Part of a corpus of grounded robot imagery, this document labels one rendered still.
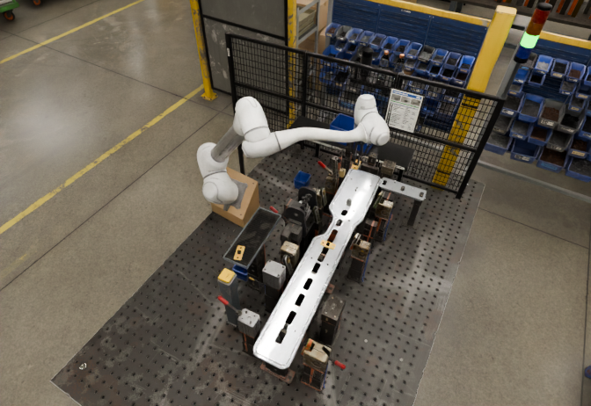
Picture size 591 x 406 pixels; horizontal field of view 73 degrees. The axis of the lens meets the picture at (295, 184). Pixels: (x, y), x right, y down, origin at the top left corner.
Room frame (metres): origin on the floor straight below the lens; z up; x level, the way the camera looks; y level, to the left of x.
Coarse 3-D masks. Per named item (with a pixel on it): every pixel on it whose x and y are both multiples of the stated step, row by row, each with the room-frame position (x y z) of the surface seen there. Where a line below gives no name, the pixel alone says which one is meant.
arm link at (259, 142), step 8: (256, 128) 1.58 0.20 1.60; (264, 128) 1.59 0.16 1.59; (248, 136) 1.55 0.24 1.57; (256, 136) 1.54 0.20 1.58; (264, 136) 1.55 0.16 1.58; (272, 136) 1.55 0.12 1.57; (248, 144) 1.52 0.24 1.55; (256, 144) 1.52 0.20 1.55; (264, 144) 1.52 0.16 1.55; (272, 144) 1.52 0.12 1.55; (248, 152) 1.50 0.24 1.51; (256, 152) 1.50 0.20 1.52; (264, 152) 1.50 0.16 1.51; (272, 152) 1.51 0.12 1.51
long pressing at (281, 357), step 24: (336, 192) 1.72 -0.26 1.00; (360, 192) 1.73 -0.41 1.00; (336, 216) 1.53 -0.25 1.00; (360, 216) 1.53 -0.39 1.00; (312, 240) 1.35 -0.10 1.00; (336, 240) 1.35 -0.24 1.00; (312, 264) 1.19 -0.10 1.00; (336, 264) 1.20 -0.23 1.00; (288, 288) 1.04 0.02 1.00; (312, 288) 1.05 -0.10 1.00; (288, 312) 0.91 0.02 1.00; (312, 312) 0.92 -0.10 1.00; (264, 336) 0.79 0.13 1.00; (288, 336) 0.80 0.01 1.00; (264, 360) 0.68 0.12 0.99; (288, 360) 0.68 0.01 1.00
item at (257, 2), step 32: (192, 0) 4.28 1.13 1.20; (224, 0) 4.10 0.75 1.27; (256, 0) 3.90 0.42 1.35; (288, 0) 3.69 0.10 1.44; (224, 32) 4.12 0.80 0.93; (256, 32) 3.91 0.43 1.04; (288, 32) 3.70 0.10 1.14; (224, 64) 4.15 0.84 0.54; (256, 64) 3.93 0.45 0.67; (288, 64) 3.70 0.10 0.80; (256, 96) 3.98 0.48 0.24
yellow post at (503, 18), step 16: (496, 16) 2.09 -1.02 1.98; (512, 16) 2.06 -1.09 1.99; (496, 32) 2.08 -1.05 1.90; (496, 48) 2.07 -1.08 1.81; (480, 64) 2.09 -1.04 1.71; (480, 80) 2.07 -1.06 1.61; (464, 96) 2.10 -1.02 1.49; (464, 112) 2.08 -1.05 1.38; (464, 128) 2.07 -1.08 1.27; (448, 160) 2.08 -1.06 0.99; (448, 176) 2.06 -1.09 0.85
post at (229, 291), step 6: (234, 276) 1.02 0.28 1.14; (222, 282) 0.99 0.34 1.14; (234, 282) 1.00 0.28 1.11; (222, 288) 0.99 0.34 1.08; (228, 288) 0.97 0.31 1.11; (234, 288) 1.00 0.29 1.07; (228, 294) 0.97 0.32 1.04; (234, 294) 1.00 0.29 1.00; (228, 300) 0.99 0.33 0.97; (234, 300) 0.99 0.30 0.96; (228, 306) 0.99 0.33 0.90; (234, 306) 0.98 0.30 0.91; (228, 312) 0.99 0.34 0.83; (234, 312) 0.98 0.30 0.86; (228, 318) 1.00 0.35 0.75; (234, 318) 0.98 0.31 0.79; (234, 324) 0.98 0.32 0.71
